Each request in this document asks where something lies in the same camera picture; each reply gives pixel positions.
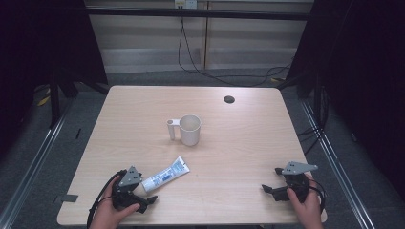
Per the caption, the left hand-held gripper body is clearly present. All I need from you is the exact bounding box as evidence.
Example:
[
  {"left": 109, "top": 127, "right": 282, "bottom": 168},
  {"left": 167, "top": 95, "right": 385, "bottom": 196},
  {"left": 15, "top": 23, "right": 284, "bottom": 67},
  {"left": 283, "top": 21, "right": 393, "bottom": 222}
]
[{"left": 110, "top": 165, "right": 149, "bottom": 215}]

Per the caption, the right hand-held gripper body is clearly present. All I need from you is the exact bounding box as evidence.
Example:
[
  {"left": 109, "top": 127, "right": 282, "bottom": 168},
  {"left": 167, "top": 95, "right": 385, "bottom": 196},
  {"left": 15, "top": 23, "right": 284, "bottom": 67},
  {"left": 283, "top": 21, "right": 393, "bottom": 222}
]
[{"left": 280, "top": 160, "right": 319, "bottom": 203}]

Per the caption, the white and blue toothpaste tube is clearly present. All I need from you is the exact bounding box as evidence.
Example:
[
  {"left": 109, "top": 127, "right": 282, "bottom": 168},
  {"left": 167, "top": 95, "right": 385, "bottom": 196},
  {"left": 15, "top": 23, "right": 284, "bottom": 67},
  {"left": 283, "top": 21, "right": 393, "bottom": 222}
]
[{"left": 140, "top": 156, "right": 191, "bottom": 194}]

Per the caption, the person's right hand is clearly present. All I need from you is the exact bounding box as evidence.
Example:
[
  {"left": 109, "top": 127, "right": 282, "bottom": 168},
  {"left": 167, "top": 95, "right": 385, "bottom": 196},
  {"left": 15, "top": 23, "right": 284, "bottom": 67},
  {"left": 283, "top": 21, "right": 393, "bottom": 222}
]
[{"left": 286, "top": 173, "right": 325, "bottom": 229}]

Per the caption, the person's left hand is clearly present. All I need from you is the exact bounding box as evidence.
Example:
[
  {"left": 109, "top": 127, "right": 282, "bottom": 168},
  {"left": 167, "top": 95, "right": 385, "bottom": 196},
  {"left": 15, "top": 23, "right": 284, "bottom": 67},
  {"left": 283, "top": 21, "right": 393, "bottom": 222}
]
[{"left": 89, "top": 184, "right": 141, "bottom": 229}]

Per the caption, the grey floor tape patch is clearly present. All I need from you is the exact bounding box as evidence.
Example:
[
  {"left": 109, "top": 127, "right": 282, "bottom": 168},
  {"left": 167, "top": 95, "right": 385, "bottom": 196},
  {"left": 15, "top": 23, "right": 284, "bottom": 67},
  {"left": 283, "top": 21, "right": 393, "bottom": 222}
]
[{"left": 53, "top": 193, "right": 79, "bottom": 204}]

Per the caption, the black metal stand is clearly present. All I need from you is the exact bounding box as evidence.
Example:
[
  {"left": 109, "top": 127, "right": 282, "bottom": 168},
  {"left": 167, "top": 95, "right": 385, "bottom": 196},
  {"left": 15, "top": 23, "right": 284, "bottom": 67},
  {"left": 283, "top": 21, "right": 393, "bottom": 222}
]
[{"left": 48, "top": 71, "right": 62, "bottom": 130}]

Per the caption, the yellow floor marker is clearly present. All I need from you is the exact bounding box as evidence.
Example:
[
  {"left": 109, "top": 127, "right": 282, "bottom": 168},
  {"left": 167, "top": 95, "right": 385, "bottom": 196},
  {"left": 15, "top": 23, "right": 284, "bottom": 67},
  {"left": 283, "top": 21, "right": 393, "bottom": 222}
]
[{"left": 36, "top": 94, "right": 52, "bottom": 107}]

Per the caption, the black curtain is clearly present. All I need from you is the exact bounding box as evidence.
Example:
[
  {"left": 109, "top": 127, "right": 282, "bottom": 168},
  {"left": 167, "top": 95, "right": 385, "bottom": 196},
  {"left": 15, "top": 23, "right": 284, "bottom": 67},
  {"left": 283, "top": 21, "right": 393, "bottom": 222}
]
[
  {"left": 0, "top": 0, "right": 109, "bottom": 156},
  {"left": 286, "top": 0, "right": 405, "bottom": 195}
]

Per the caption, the black horizontal metal bar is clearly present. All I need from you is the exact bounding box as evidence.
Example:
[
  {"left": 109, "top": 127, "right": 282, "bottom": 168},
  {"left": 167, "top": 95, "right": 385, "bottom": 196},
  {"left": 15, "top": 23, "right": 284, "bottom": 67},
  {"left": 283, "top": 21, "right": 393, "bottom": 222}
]
[{"left": 85, "top": 7, "right": 314, "bottom": 22}]

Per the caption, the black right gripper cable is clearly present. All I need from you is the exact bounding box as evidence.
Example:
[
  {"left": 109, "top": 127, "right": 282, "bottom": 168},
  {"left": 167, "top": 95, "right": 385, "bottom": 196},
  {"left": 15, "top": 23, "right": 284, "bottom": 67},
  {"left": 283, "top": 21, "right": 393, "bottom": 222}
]
[{"left": 307, "top": 178, "right": 328, "bottom": 215}]

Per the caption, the metal floor rail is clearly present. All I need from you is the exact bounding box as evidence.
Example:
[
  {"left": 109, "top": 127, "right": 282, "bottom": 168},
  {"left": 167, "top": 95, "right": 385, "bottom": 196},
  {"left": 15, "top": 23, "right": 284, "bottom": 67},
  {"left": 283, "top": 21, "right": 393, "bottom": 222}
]
[
  {"left": 0, "top": 103, "right": 74, "bottom": 229},
  {"left": 300, "top": 100, "right": 378, "bottom": 229}
]

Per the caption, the bundle of black floor cables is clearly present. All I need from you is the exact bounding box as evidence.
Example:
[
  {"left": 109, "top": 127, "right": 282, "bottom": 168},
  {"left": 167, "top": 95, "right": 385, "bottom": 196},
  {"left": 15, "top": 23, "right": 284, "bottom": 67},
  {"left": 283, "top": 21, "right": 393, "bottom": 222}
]
[{"left": 296, "top": 85, "right": 330, "bottom": 157}]

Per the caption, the white cup with handle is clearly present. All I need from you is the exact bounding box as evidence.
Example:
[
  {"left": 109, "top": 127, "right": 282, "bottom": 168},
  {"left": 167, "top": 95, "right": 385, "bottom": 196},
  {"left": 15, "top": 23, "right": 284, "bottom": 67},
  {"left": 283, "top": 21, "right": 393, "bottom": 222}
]
[{"left": 165, "top": 114, "right": 203, "bottom": 148}]

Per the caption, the long black wall cable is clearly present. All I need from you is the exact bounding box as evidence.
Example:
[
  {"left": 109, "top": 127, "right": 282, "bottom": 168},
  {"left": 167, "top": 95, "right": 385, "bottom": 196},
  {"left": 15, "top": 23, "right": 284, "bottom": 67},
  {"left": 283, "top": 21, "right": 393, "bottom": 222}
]
[{"left": 177, "top": 15, "right": 292, "bottom": 88}]

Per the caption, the white wall socket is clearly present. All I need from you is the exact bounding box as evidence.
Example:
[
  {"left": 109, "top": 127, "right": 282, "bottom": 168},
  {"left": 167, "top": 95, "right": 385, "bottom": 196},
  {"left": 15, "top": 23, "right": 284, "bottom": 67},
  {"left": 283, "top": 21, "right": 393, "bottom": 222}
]
[{"left": 174, "top": 0, "right": 199, "bottom": 10}]

